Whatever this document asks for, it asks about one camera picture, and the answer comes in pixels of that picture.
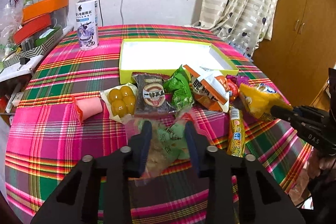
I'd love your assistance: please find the yellow blue-logo snack bag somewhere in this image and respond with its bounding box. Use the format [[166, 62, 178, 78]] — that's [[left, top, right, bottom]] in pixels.
[[239, 83, 293, 122]]

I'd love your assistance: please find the yellow sausage stick packet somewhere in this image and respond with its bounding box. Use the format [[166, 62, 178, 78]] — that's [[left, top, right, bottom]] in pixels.
[[227, 106, 245, 157]]

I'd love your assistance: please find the small red round snack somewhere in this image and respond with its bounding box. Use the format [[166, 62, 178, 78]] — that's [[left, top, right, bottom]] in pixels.
[[224, 77, 239, 102]]

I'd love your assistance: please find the white orange snack bag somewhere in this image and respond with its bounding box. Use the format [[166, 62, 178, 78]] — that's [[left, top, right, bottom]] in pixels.
[[183, 65, 230, 113]]

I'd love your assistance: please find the clear green-label nut snack bag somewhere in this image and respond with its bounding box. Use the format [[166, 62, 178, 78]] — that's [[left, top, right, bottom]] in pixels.
[[123, 107, 195, 186]]

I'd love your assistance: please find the pink sausage snack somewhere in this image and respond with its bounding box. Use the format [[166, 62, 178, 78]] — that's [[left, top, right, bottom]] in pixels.
[[72, 97, 102, 124]]

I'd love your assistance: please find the yellow round pastries pack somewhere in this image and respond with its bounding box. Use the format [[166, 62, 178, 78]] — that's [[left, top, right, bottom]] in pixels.
[[100, 83, 138, 123]]

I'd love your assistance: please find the green crinkled snack packet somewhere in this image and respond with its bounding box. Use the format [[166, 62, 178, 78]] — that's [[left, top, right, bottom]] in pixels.
[[163, 65, 194, 111]]

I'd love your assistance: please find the dark round-logo snack packet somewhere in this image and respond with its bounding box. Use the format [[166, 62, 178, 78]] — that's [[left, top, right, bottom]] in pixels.
[[132, 72, 177, 118]]

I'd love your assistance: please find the purple snack packet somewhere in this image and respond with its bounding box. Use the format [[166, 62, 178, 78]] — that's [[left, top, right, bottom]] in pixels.
[[226, 75, 249, 88]]

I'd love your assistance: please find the right hand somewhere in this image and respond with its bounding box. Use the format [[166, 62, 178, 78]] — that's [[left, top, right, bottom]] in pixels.
[[307, 149, 335, 179]]

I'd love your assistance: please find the wooden wardrobe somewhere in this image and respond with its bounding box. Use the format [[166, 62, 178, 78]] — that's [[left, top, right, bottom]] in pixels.
[[252, 0, 335, 106]]

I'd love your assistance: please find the plaid pink tablecloth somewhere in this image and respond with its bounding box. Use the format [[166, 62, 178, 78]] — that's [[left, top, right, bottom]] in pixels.
[[4, 24, 313, 224]]

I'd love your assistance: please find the yellow-green shallow box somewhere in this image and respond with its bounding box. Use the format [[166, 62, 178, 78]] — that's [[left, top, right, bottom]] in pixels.
[[119, 39, 239, 84]]

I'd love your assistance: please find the striped black white box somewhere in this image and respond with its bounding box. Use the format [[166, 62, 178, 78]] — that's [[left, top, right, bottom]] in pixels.
[[2, 27, 63, 68]]

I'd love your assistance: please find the red box lid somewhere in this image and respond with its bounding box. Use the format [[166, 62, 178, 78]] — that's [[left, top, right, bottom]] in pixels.
[[13, 14, 51, 44]]

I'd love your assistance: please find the white labelled drink bottle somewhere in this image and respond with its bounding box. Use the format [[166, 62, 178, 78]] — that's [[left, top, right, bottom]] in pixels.
[[75, 0, 98, 51]]

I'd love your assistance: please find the orange box lid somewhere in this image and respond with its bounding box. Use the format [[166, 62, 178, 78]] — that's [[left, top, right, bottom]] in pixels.
[[22, 0, 69, 24]]

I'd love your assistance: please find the white cable on wall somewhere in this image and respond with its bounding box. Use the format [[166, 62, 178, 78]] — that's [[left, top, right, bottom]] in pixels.
[[115, 0, 125, 26]]

